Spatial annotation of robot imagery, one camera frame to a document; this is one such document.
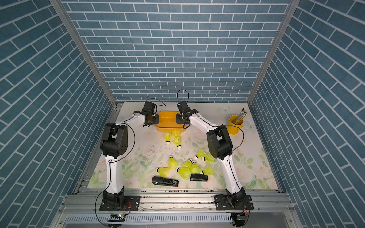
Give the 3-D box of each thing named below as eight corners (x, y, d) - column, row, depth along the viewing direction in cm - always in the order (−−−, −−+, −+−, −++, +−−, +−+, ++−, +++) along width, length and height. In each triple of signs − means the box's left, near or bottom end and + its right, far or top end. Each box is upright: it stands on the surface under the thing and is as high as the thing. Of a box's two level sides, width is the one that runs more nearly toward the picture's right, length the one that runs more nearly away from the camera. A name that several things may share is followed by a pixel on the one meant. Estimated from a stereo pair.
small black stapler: (189, 181, 83) (189, 179, 81) (189, 175, 85) (189, 173, 83) (207, 181, 83) (208, 179, 81) (207, 175, 85) (207, 173, 83)
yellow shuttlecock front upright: (191, 174, 85) (191, 172, 84) (191, 163, 90) (191, 161, 88) (200, 174, 85) (200, 172, 84) (199, 163, 90) (199, 161, 88)
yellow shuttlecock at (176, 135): (171, 148, 96) (170, 145, 92) (172, 134, 103) (172, 130, 99) (181, 148, 96) (180, 145, 92) (181, 134, 103) (181, 130, 99)
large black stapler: (153, 184, 82) (151, 181, 78) (154, 178, 84) (152, 175, 80) (178, 187, 81) (177, 184, 77) (178, 181, 83) (178, 178, 79)
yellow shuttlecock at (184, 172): (174, 178, 84) (174, 177, 82) (175, 168, 88) (175, 166, 86) (189, 178, 84) (189, 177, 82) (189, 168, 88) (189, 167, 86)
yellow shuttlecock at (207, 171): (200, 175, 85) (200, 173, 81) (200, 168, 88) (200, 165, 84) (212, 175, 85) (214, 173, 82) (212, 168, 88) (213, 165, 84)
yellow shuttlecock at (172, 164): (168, 169, 87) (167, 167, 86) (169, 157, 93) (168, 155, 91) (177, 169, 87) (177, 167, 86) (178, 157, 93) (178, 155, 91)
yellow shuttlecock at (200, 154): (194, 157, 92) (194, 155, 89) (200, 150, 95) (200, 147, 92) (200, 162, 90) (200, 160, 87) (206, 155, 93) (206, 152, 90)
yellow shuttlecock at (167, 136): (163, 144, 98) (162, 141, 94) (164, 135, 102) (163, 132, 99) (170, 144, 98) (169, 141, 94) (171, 135, 102) (170, 132, 99)
